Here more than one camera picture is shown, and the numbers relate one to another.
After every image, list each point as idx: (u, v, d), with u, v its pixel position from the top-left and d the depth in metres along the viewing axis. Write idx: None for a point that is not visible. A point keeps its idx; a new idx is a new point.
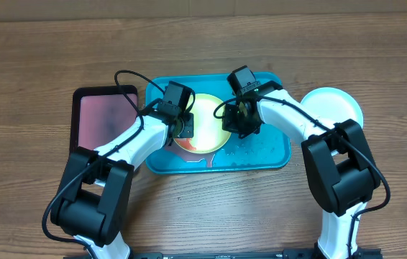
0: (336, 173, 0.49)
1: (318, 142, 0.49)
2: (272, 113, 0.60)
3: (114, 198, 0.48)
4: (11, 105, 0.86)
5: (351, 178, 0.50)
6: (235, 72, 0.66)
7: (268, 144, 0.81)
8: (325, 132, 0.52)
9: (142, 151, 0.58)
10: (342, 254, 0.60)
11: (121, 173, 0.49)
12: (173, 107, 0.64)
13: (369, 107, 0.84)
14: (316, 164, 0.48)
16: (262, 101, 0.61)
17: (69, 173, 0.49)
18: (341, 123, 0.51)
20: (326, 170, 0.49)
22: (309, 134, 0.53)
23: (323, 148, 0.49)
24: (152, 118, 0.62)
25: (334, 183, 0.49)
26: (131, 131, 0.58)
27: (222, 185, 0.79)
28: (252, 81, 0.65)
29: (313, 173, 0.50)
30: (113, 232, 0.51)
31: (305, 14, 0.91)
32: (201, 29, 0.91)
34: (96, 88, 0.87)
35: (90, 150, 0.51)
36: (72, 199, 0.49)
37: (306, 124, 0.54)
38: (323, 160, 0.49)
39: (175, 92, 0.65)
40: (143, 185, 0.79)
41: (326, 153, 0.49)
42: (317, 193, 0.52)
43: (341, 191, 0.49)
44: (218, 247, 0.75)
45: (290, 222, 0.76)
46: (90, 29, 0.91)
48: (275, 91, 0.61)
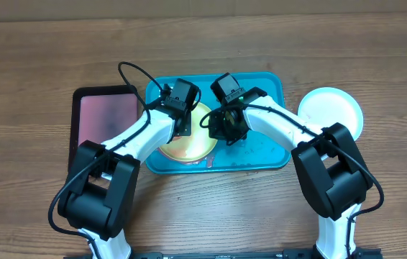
0: (328, 178, 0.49)
1: (308, 149, 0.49)
2: (259, 121, 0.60)
3: (121, 191, 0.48)
4: (11, 105, 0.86)
5: (344, 182, 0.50)
6: (218, 80, 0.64)
7: (268, 144, 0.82)
8: (313, 137, 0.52)
9: (148, 145, 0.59)
10: (341, 255, 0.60)
11: (128, 167, 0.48)
12: (180, 103, 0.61)
13: (369, 107, 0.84)
14: (308, 170, 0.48)
16: (248, 108, 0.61)
17: (77, 166, 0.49)
18: (329, 127, 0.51)
20: (317, 175, 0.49)
22: (298, 141, 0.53)
23: (313, 155, 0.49)
24: (160, 112, 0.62)
25: (328, 188, 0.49)
26: (138, 125, 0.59)
27: (222, 185, 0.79)
28: (236, 89, 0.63)
29: (305, 179, 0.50)
30: (119, 226, 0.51)
31: (305, 14, 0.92)
32: (201, 29, 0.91)
34: (96, 88, 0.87)
35: (98, 144, 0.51)
36: (80, 192, 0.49)
37: (293, 131, 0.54)
38: (314, 165, 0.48)
39: (183, 88, 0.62)
40: (144, 185, 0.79)
41: (317, 159, 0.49)
42: (311, 198, 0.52)
43: (335, 195, 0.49)
44: (218, 247, 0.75)
45: (290, 222, 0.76)
46: (90, 29, 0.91)
48: (259, 98, 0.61)
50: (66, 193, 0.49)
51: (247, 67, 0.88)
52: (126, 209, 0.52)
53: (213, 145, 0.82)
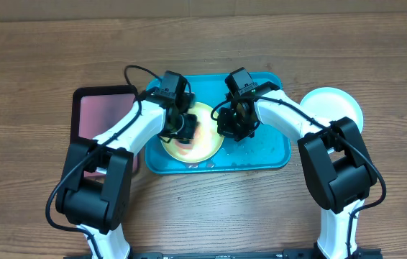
0: (333, 170, 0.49)
1: (314, 140, 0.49)
2: (269, 114, 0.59)
3: (116, 185, 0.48)
4: (11, 105, 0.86)
5: (349, 175, 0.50)
6: (233, 73, 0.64)
7: (268, 145, 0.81)
8: (321, 129, 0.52)
9: (141, 137, 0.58)
10: (341, 254, 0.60)
11: (122, 160, 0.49)
12: (170, 93, 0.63)
13: (369, 107, 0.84)
14: (312, 160, 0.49)
16: (259, 101, 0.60)
17: (70, 162, 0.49)
18: (336, 121, 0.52)
20: (322, 167, 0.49)
22: (305, 132, 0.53)
23: (318, 144, 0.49)
24: (149, 103, 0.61)
25: (331, 180, 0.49)
26: (129, 117, 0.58)
27: (222, 185, 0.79)
28: (249, 83, 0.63)
29: (309, 170, 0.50)
30: (117, 219, 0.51)
31: (305, 14, 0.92)
32: (201, 29, 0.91)
34: (96, 88, 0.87)
35: (90, 140, 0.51)
36: (76, 188, 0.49)
37: (303, 122, 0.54)
38: (318, 156, 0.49)
39: (171, 80, 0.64)
40: (142, 184, 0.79)
41: (321, 150, 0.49)
42: (314, 189, 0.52)
43: (338, 187, 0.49)
44: (218, 247, 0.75)
45: (289, 222, 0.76)
46: (90, 29, 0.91)
48: (272, 91, 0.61)
50: (63, 189, 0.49)
51: (247, 67, 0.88)
52: (124, 203, 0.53)
53: (221, 142, 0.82)
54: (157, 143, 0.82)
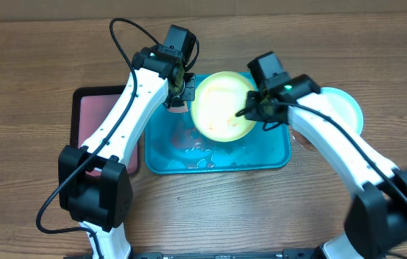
0: (385, 229, 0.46)
1: (377, 198, 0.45)
2: (313, 132, 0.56)
3: (111, 196, 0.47)
4: (11, 105, 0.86)
5: (398, 231, 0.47)
6: (260, 58, 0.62)
7: (268, 145, 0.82)
8: (382, 180, 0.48)
9: (138, 126, 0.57)
10: None
11: (113, 174, 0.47)
12: (176, 52, 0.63)
13: (369, 107, 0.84)
14: (369, 220, 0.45)
16: (297, 108, 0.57)
17: (64, 174, 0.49)
18: (403, 173, 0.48)
20: (377, 226, 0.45)
22: (360, 175, 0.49)
23: (381, 205, 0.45)
24: (152, 62, 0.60)
25: (381, 239, 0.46)
26: (125, 99, 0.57)
27: (222, 185, 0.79)
28: (278, 73, 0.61)
29: (359, 223, 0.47)
30: (121, 216, 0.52)
31: (305, 14, 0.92)
32: (201, 29, 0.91)
34: (96, 89, 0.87)
35: (80, 150, 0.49)
36: (74, 196, 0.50)
37: (357, 162, 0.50)
38: (377, 216, 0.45)
39: (177, 37, 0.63)
40: (142, 185, 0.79)
41: (382, 211, 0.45)
42: (356, 237, 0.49)
43: (384, 244, 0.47)
44: (218, 247, 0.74)
45: (290, 222, 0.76)
46: (90, 29, 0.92)
48: (311, 93, 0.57)
50: (62, 198, 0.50)
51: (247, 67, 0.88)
52: (127, 200, 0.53)
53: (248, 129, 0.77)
54: (157, 144, 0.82)
